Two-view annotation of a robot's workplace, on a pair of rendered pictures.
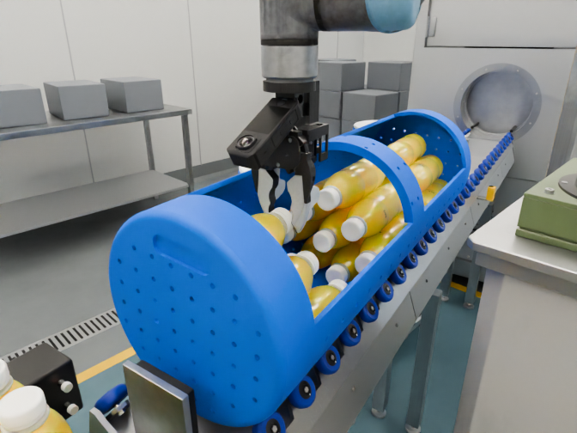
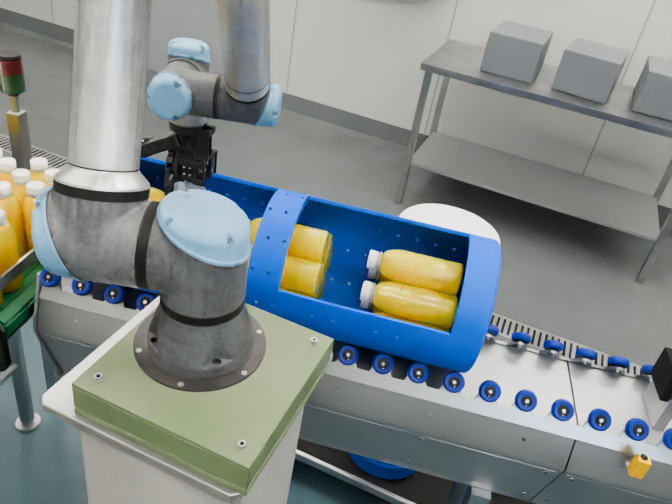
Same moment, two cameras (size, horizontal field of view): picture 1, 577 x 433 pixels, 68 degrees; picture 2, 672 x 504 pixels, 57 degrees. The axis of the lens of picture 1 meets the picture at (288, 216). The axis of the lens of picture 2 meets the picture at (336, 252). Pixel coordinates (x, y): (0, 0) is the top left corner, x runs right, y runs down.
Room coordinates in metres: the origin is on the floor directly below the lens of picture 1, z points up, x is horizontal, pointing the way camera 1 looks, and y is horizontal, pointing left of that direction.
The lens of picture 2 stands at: (0.39, -1.14, 1.84)
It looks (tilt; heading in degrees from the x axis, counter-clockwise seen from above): 33 degrees down; 63
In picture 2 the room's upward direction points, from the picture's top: 10 degrees clockwise
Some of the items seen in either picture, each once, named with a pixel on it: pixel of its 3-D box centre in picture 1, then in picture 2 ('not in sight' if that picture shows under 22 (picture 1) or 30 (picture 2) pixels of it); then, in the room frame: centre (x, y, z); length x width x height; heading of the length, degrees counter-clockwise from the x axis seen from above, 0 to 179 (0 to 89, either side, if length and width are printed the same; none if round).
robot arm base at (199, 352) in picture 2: not in sight; (202, 317); (0.54, -0.47, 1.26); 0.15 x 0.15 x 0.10
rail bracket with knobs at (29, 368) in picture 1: (43, 394); not in sight; (0.45, 0.34, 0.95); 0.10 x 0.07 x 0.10; 57
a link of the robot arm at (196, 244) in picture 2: not in sight; (199, 249); (0.53, -0.47, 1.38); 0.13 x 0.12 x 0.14; 156
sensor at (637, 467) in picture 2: (482, 192); (636, 455); (1.38, -0.66, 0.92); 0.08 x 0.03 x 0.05; 57
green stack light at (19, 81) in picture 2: not in sight; (11, 81); (0.25, 0.66, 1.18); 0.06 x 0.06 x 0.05
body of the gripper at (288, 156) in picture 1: (292, 125); (190, 151); (0.60, -0.01, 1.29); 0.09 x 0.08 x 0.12; 147
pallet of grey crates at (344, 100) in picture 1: (348, 118); not in sight; (4.68, -0.64, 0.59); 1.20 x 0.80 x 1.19; 46
